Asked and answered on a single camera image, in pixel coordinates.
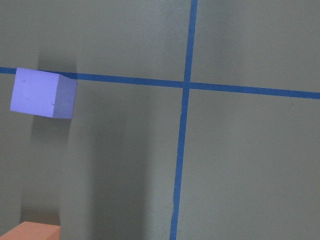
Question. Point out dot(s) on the purple foam block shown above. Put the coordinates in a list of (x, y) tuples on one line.
[(43, 94)]

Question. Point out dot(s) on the orange foam block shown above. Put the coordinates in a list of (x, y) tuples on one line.
[(33, 231)]

